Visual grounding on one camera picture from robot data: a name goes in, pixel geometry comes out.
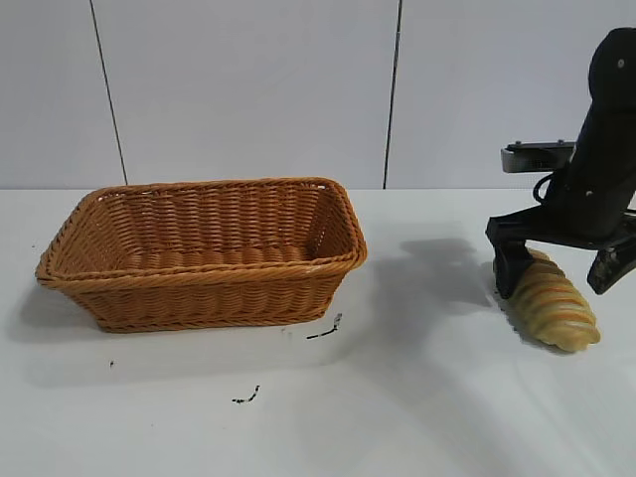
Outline long twisted bread loaf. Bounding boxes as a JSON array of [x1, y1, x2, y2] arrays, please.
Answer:
[[492, 249, 603, 355]]

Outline woven brown wicker basket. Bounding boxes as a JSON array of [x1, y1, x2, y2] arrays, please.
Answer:
[[34, 176, 370, 334]]

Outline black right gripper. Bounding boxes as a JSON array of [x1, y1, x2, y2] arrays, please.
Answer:
[[485, 131, 636, 300]]

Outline black camera cable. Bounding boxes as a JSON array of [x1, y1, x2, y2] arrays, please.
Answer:
[[533, 170, 557, 206]]

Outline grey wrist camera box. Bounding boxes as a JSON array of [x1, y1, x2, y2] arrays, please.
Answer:
[[500, 139, 578, 175]]

